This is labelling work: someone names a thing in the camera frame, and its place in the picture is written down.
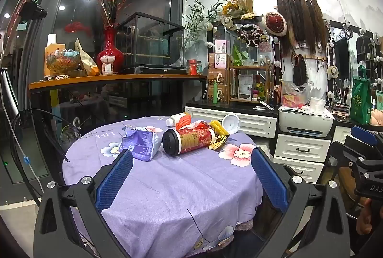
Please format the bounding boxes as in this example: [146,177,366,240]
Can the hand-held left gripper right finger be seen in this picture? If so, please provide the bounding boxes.
[251,147,350,258]

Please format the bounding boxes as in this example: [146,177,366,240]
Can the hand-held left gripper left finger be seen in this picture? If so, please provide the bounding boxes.
[34,149,134,258]

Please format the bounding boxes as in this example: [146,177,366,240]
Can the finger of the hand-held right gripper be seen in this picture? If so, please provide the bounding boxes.
[345,125,383,157]
[328,141,368,170]

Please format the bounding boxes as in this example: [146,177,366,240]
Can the person's right hand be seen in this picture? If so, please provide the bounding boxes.
[357,199,383,235]

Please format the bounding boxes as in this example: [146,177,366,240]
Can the green tote bag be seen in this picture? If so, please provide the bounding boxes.
[350,66,372,126]

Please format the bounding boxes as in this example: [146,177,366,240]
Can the purple snack bag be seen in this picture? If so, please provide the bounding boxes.
[118,126,163,161]

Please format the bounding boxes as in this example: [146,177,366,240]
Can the white printer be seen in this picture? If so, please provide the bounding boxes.
[278,105,334,138]

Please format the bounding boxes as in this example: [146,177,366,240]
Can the white vanity desk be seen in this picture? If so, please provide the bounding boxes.
[185,102,279,139]

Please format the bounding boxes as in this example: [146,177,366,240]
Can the purple floral tablecloth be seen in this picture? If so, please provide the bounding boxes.
[62,116,264,258]

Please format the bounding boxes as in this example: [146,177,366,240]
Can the white plastic cup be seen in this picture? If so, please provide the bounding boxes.
[222,114,241,135]

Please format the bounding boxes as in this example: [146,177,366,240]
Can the yellow snack wrapper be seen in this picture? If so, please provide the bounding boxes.
[208,120,231,151]

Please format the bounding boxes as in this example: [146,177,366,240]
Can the clear bag with colourful contents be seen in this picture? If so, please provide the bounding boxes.
[280,81,314,109]

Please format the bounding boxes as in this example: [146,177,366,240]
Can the vanity mirror with bulbs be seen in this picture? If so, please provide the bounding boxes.
[327,21,360,103]

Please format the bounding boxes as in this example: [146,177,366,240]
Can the red canister with black lid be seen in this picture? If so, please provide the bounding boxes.
[162,126,216,157]

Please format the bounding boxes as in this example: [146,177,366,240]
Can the white bottle with orange cap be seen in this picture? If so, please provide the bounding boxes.
[166,113,187,127]

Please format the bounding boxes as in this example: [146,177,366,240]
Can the red white paper wrapper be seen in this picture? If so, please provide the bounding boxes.
[187,120,210,130]

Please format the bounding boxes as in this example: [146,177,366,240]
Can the dark hairpiece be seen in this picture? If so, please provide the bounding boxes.
[292,54,309,86]

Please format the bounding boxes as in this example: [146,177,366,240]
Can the black white pouch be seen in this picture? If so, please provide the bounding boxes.
[238,75,254,102]

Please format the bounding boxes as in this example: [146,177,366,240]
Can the brown printed box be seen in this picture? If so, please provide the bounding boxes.
[208,69,228,86]
[208,86,228,103]

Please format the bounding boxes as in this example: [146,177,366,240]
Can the orange wooden counter shelf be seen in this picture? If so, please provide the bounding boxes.
[28,74,208,94]

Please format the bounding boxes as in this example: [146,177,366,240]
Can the clear plastic drink cup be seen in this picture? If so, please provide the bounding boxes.
[100,55,116,75]

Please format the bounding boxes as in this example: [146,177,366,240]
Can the wooden shelf rack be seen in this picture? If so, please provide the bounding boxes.
[228,54,275,105]

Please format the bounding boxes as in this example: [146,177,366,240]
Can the brown paper bag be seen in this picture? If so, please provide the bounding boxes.
[74,38,101,76]

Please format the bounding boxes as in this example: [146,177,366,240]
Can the red ceramic vase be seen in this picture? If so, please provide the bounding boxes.
[96,27,124,75]

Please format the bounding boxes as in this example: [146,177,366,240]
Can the gold glass bowl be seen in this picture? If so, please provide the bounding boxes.
[46,49,81,79]

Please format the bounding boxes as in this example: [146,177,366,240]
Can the rack of hanging hairpieces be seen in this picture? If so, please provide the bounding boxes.
[275,0,328,57]

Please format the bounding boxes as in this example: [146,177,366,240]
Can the pale printed box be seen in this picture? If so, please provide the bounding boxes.
[208,53,230,69]

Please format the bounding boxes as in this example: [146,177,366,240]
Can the red tin can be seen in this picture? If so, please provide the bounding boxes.
[187,59,203,76]

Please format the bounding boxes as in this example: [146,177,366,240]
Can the pink box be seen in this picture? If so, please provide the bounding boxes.
[214,39,231,54]

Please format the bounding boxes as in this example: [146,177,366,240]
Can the glass display case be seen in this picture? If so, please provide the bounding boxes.
[115,12,185,73]

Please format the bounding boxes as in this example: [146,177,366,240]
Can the red round hat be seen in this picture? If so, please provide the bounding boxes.
[261,11,287,36]

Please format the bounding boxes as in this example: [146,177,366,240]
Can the ornate dark headdress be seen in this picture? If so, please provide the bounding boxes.
[236,24,265,48]

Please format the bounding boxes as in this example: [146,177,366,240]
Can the dried red branches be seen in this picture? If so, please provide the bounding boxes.
[97,0,128,30]

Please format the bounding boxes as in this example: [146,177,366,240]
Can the dried flower bouquet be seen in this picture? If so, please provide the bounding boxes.
[221,0,255,19]

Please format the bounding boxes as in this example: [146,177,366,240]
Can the green leafy plant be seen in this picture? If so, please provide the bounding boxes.
[183,0,228,49]

